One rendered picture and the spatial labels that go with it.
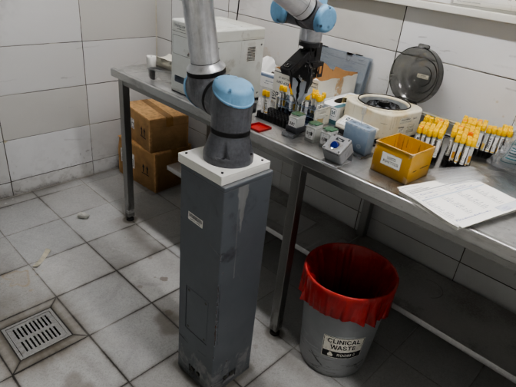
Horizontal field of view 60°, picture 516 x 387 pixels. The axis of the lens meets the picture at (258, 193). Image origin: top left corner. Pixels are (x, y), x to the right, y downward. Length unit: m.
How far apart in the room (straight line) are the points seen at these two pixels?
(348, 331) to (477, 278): 0.68
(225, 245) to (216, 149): 0.29
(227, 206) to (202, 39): 0.47
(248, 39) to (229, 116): 0.71
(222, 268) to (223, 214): 0.20
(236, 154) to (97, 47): 1.90
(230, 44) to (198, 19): 0.56
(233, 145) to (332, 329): 0.81
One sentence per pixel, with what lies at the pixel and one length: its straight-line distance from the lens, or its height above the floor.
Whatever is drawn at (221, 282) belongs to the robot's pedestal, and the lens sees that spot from 1.44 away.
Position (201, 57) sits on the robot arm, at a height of 1.17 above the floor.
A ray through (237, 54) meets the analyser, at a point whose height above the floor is 1.08.
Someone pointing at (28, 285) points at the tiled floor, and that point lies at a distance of 2.37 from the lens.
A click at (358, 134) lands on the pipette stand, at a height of 0.95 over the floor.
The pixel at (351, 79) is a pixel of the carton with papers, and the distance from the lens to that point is 2.04.
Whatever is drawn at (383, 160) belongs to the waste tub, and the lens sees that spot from 1.45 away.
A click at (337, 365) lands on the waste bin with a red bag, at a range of 1.88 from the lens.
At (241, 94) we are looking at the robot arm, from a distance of 1.24.
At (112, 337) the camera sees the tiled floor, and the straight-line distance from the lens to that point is 2.04.
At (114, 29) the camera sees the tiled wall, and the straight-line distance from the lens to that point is 3.08.
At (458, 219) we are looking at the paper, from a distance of 1.29.
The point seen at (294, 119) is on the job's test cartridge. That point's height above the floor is 0.94.
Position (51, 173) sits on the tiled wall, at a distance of 3.14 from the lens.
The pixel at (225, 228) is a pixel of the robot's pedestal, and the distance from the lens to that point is 1.32.
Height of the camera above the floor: 1.46
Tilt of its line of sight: 29 degrees down
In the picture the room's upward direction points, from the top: 6 degrees clockwise
